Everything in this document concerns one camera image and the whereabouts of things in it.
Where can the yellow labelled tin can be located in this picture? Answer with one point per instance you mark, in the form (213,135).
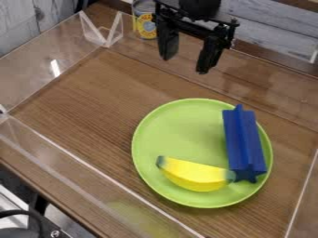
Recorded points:
(143,26)

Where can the yellow toy banana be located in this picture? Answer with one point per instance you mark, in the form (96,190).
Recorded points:
(193,176)

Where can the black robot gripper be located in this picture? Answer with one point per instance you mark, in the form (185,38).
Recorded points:
(197,18)

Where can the clear acrylic front wall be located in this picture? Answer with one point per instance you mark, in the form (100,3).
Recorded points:
(109,209)

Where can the clear acrylic corner bracket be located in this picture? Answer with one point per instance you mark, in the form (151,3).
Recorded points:
(100,35)

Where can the green round plate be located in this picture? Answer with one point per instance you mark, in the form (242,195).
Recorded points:
(184,129)

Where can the black metal table frame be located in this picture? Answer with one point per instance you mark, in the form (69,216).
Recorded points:
(38,226)

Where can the blue star-shaped block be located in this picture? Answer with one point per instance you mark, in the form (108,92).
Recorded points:
(243,147)

